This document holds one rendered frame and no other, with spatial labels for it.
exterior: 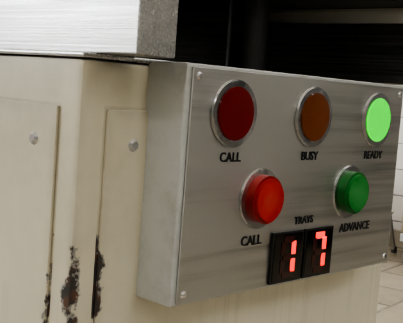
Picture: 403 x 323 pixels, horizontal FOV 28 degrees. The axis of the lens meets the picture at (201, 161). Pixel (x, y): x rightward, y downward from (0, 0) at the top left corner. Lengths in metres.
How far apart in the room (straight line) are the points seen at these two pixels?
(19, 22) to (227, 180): 0.16
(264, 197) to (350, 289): 0.20
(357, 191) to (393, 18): 0.16
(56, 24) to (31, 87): 0.04
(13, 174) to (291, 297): 0.23
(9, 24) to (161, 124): 0.12
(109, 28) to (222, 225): 0.13
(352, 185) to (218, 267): 0.13
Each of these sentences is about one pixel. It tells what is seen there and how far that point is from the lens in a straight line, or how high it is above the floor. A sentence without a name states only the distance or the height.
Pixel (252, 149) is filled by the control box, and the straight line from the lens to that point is 0.49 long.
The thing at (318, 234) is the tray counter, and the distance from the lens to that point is 0.55.
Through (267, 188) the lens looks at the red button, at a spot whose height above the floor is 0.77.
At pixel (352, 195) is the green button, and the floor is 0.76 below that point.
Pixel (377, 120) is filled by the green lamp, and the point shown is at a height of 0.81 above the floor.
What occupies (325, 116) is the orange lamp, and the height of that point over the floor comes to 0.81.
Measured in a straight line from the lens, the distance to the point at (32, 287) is 0.47.
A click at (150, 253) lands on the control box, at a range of 0.46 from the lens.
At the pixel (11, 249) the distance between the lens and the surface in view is 0.48.
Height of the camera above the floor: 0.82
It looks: 5 degrees down
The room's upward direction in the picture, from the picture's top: 4 degrees clockwise
